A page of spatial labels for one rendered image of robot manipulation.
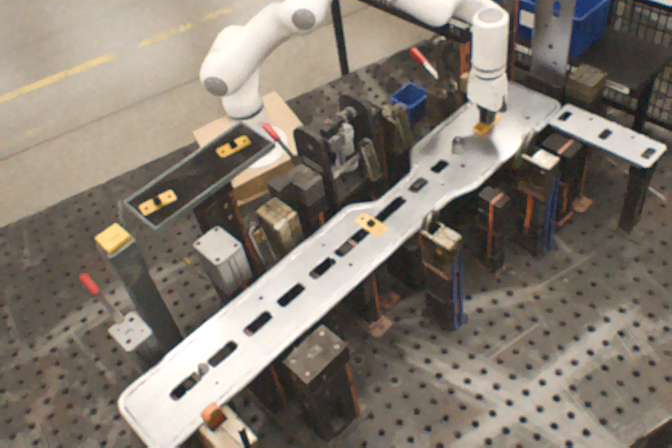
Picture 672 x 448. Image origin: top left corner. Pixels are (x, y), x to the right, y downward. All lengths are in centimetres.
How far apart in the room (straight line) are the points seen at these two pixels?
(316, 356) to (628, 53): 128
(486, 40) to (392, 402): 91
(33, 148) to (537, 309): 290
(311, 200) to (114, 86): 263
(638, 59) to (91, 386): 176
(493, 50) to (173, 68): 275
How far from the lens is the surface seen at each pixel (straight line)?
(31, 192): 381
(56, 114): 424
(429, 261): 173
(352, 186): 189
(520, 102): 207
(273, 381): 171
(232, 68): 197
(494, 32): 176
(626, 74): 215
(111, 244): 168
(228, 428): 145
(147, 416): 158
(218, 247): 164
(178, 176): 176
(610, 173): 232
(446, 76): 200
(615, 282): 205
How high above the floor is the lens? 232
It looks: 46 degrees down
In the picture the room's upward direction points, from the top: 11 degrees counter-clockwise
